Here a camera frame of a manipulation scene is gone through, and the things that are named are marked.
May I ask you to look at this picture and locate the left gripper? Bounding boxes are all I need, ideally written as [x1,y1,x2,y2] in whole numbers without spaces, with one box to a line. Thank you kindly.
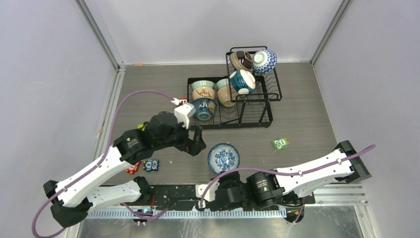
[155,118,206,156]

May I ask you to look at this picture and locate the white blue floral bowl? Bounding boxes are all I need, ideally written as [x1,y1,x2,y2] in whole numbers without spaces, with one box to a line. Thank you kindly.
[207,142,240,175]

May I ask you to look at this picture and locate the black wire dish rack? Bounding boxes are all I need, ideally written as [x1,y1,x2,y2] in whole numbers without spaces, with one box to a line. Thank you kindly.
[187,46,283,130]

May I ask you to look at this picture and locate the blue zigzag pattern bowl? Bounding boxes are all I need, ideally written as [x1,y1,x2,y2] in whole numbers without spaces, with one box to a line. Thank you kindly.
[253,49,277,75]

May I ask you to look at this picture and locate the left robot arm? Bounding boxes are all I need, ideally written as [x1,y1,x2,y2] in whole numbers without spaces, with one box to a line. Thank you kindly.
[44,112,206,228]

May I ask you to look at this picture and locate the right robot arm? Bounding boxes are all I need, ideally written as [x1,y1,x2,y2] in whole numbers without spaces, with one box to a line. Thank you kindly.
[198,141,375,211]

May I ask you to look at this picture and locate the dark blue glazed bowl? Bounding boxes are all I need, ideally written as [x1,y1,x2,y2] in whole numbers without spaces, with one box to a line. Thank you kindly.
[193,98,216,121]

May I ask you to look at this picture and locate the blue owl toy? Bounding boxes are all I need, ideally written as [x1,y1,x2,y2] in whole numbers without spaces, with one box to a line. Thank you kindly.
[142,159,159,172]

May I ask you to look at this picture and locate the beige bowl with bird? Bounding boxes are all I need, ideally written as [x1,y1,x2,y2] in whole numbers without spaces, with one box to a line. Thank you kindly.
[192,87,216,101]

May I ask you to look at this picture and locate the green white toy car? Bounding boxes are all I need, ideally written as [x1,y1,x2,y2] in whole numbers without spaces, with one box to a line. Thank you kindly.
[138,123,147,130]

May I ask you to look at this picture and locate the beige plain bowl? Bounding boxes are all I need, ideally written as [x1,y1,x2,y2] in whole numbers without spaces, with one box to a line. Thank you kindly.
[217,86,236,107]

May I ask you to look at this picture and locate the red owl toy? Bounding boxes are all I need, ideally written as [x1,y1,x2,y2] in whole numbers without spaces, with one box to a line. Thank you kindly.
[125,162,141,175]

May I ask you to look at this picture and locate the light teal ribbed bowl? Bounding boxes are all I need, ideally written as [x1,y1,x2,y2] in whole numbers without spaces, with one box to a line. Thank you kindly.
[216,78,229,90]

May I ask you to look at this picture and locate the green owl toy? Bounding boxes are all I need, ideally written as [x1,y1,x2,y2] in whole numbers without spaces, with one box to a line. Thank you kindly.
[272,137,290,151]

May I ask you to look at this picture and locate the teal white dotted bowl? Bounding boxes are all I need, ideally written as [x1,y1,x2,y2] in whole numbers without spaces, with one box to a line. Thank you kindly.
[229,69,256,95]

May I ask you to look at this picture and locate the brown striped bowl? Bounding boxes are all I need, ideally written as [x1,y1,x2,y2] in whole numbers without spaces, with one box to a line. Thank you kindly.
[229,51,253,71]

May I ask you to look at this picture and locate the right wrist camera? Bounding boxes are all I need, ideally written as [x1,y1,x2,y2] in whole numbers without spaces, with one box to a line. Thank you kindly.
[195,180,220,209]

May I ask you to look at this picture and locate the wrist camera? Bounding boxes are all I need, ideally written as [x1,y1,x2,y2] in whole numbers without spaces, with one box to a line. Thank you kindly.
[171,98,196,129]
[195,180,220,209]

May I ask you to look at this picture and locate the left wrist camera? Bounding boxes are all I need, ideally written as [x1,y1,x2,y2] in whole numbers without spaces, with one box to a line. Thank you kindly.
[171,98,196,129]

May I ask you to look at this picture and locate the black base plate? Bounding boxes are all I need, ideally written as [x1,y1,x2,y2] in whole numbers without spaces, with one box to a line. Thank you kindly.
[136,184,315,211]

